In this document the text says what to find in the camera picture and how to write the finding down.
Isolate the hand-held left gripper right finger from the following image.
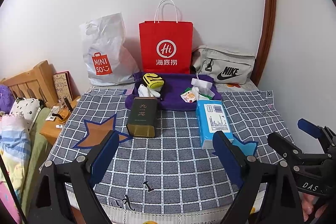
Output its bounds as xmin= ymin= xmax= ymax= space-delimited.
xmin=212 ymin=130 xmax=305 ymax=224

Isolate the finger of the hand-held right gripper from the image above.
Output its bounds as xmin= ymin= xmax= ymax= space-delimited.
xmin=297 ymin=118 xmax=336 ymax=146
xmin=267 ymin=132 xmax=307 ymax=162

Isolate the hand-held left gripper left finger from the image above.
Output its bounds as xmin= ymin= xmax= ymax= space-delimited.
xmin=26 ymin=130 xmax=121 ymax=224

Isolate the fruit print wipes packet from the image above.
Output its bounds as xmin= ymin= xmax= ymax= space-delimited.
xmin=180 ymin=88 xmax=197 ymax=103

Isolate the white mesh pouch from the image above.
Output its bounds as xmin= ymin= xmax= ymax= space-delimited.
xmin=193 ymin=86 xmax=216 ymax=101

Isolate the purple fabric storage tray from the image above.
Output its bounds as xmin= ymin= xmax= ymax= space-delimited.
xmin=125 ymin=72 xmax=223 ymax=111

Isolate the yellow and black sock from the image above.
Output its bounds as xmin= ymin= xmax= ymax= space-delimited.
xmin=142 ymin=72 xmax=165 ymax=89

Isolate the person's right hand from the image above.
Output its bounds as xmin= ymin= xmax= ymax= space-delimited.
xmin=301 ymin=193 xmax=326 ymax=222

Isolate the blue star sticker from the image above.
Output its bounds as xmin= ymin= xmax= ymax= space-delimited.
xmin=213 ymin=132 xmax=259 ymax=159

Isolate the brown star sticker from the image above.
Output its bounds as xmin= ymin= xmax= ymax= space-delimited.
xmin=72 ymin=112 xmax=132 ymax=149

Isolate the blue tissue pack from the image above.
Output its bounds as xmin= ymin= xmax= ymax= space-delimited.
xmin=196 ymin=100 xmax=235 ymax=149

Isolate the wooden nightstand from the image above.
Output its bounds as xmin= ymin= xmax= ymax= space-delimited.
xmin=39 ymin=95 xmax=82 ymax=146

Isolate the dark green tea tin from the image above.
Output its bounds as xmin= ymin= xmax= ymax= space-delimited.
xmin=125 ymin=97 xmax=159 ymax=138

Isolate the glass cup with amber liquid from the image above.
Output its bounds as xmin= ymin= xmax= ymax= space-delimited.
xmin=52 ymin=106 xmax=71 ymax=123

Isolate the grey checkered cloth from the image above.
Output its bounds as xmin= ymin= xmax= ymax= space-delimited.
xmin=39 ymin=88 xmax=296 ymax=212

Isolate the green bed sheet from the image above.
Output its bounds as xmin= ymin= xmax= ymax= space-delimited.
xmin=20 ymin=109 xmax=55 ymax=216

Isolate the patterned small box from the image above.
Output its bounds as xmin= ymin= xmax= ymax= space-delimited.
xmin=52 ymin=71 xmax=74 ymax=102

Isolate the white floral pillow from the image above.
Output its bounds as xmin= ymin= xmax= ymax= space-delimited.
xmin=9 ymin=97 xmax=45 ymax=132

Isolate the pastel striped blanket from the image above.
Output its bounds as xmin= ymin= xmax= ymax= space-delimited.
xmin=0 ymin=113 xmax=31 ymax=188

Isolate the grey waist bag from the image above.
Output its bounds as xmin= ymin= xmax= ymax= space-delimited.
xmin=192 ymin=45 xmax=256 ymax=84

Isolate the wooden headboard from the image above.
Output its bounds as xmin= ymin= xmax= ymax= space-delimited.
xmin=0 ymin=60 xmax=59 ymax=109

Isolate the pink patterned quilt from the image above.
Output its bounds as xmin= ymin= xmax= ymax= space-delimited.
xmin=0 ymin=182 xmax=21 ymax=224

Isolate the white plastic shopping bag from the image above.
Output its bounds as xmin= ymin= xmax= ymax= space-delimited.
xmin=79 ymin=13 xmax=141 ymax=86

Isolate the purple plush toy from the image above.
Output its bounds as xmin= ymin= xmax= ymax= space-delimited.
xmin=0 ymin=84 xmax=15 ymax=113

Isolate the red paper shopping bag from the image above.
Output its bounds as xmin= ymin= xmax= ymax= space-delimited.
xmin=139 ymin=0 xmax=194 ymax=75

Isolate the brown wooden door frame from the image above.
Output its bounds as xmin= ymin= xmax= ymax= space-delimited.
xmin=253 ymin=0 xmax=277 ymax=81

